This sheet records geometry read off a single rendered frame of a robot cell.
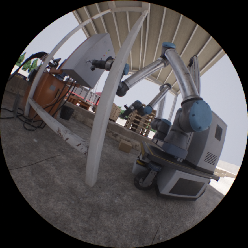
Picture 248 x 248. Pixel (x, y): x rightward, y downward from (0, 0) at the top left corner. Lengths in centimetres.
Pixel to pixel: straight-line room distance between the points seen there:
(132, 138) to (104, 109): 161
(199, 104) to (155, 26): 485
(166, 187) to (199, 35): 491
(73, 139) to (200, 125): 62
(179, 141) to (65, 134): 68
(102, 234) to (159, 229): 29
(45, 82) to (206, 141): 172
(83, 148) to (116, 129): 157
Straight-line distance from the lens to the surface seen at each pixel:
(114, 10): 230
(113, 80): 39
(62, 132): 52
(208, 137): 80
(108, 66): 63
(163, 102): 125
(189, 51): 513
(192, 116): 41
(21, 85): 291
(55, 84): 128
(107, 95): 37
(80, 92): 945
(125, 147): 139
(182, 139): 57
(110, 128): 198
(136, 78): 67
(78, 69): 80
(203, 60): 524
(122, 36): 481
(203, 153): 78
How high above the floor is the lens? 41
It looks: 1 degrees up
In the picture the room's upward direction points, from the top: 24 degrees clockwise
